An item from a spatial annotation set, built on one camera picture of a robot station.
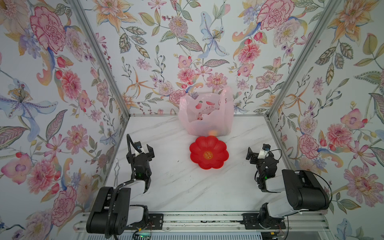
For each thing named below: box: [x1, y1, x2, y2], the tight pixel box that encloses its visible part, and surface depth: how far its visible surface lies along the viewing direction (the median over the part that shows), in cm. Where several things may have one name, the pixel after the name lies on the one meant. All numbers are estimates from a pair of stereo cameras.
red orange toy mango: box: [208, 130, 218, 136], surface depth 103 cm
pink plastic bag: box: [178, 86, 234, 137], surface depth 92 cm
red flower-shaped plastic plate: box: [189, 135, 229, 170], surface depth 102 cm
